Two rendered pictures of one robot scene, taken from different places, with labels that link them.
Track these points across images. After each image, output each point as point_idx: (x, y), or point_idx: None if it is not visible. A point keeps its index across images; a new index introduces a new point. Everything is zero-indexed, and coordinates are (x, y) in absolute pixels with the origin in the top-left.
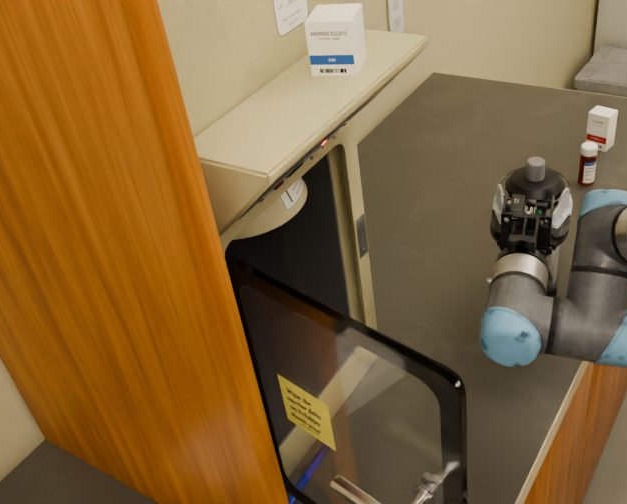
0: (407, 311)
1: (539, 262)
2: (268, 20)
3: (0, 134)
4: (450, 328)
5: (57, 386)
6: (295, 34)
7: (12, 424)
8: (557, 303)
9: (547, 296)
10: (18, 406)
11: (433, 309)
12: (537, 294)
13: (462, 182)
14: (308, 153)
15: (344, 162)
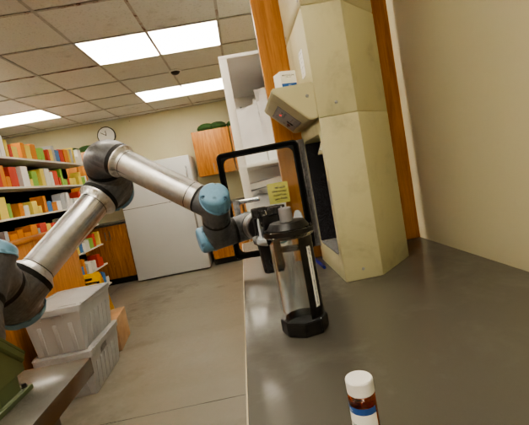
0: (361, 293)
1: (248, 217)
2: (300, 72)
3: None
4: (328, 299)
5: None
6: (304, 80)
7: (420, 223)
8: (230, 217)
9: (237, 219)
10: (422, 218)
11: (349, 299)
12: (241, 217)
13: (506, 368)
14: (274, 114)
15: (332, 152)
